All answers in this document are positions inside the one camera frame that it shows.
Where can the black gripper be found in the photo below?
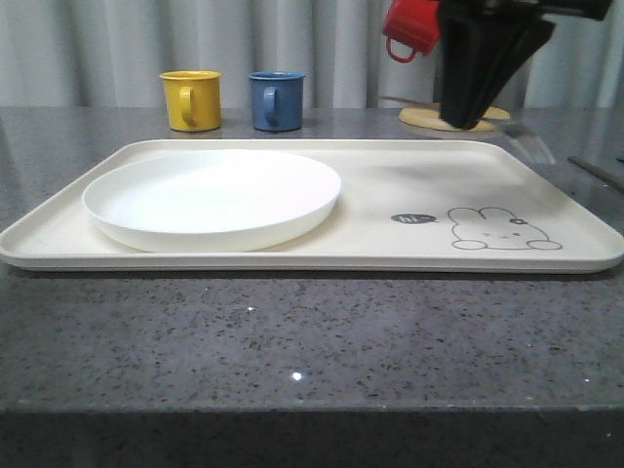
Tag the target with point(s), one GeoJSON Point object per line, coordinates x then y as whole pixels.
{"type": "Point", "coordinates": [481, 56]}

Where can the silver chopstick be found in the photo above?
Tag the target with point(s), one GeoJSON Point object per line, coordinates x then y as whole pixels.
{"type": "Point", "coordinates": [609, 171]}

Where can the white round plate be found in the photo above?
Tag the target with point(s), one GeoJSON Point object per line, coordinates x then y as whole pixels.
{"type": "Point", "coordinates": [212, 201]}

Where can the silver fork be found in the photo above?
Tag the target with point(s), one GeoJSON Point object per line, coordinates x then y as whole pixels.
{"type": "Point", "coordinates": [529, 144]}

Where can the red mug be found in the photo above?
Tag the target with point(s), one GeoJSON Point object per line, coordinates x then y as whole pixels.
{"type": "Point", "coordinates": [413, 23]}

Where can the wooden mug tree stand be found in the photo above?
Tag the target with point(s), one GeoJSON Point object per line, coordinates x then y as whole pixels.
{"type": "Point", "coordinates": [429, 118]}

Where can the cream rabbit serving tray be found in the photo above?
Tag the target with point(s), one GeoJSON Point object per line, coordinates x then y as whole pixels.
{"type": "Point", "coordinates": [419, 205]}

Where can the blue mug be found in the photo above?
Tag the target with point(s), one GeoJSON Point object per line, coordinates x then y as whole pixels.
{"type": "Point", "coordinates": [277, 100]}

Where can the yellow mug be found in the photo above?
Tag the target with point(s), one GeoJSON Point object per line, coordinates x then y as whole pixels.
{"type": "Point", "coordinates": [192, 99]}

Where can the grey curtain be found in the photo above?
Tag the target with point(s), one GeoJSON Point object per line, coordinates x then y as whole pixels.
{"type": "Point", "coordinates": [111, 53]}

